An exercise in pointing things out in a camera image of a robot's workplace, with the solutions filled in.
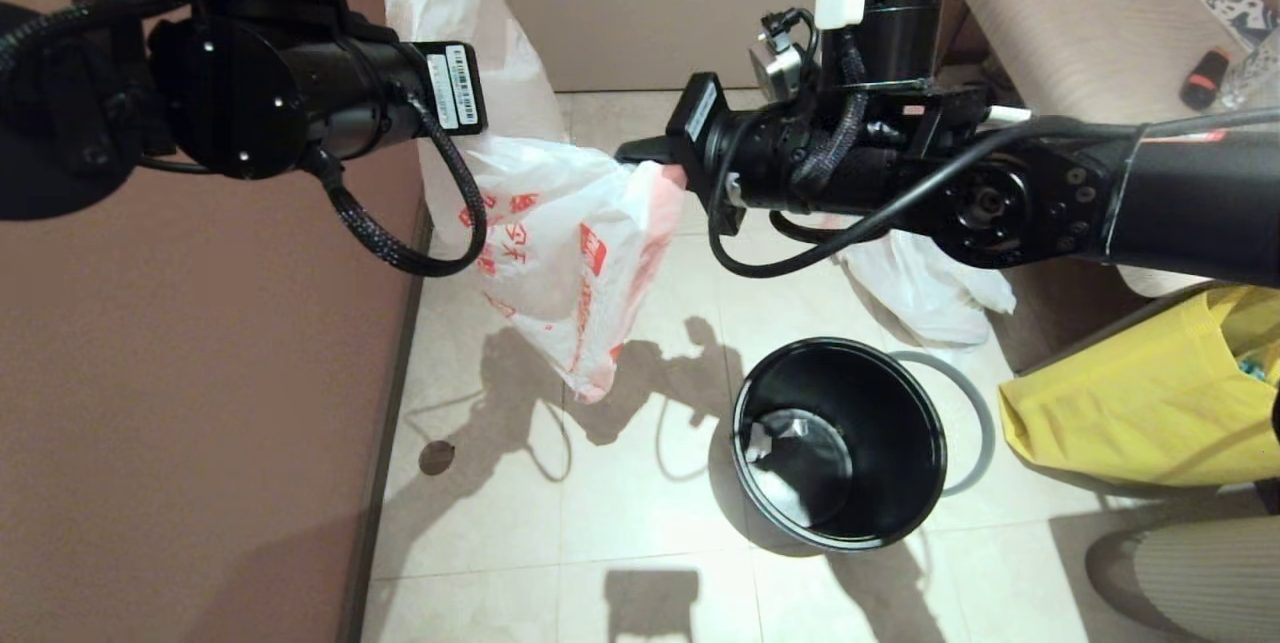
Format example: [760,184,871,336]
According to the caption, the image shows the red printed plastic bag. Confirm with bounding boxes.
[380,0,693,405]

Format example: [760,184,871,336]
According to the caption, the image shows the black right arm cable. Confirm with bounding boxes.
[706,106,1280,280]

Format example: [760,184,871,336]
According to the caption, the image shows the black trash bin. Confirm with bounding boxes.
[733,338,948,553]

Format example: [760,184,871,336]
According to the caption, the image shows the beige wood grain table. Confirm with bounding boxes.
[950,0,1280,300]

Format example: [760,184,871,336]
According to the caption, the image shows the grey ribbed round object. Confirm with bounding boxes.
[1084,515,1280,643]

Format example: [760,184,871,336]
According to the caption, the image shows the blue white booklet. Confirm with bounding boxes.
[1178,0,1277,49]

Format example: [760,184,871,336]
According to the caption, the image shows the white plastic bag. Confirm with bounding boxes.
[835,228,1017,349]

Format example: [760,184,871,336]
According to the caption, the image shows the yellow bag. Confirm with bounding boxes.
[998,285,1280,490]

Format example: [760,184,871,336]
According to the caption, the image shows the black red small device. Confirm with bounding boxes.
[1180,48,1233,112]

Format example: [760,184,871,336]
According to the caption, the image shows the black coiled cable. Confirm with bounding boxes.
[300,98,489,278]

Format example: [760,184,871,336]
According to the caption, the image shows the grey bin ring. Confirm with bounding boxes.
[890,352,998,500]

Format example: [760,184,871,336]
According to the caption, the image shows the black braided sleeve cable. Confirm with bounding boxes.
[788,31,873,186]

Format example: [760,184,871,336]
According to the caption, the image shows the white door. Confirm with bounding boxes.
[488,0,903,94]

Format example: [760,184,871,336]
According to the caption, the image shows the large clear glass jar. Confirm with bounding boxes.
[1220,28,1280,114]

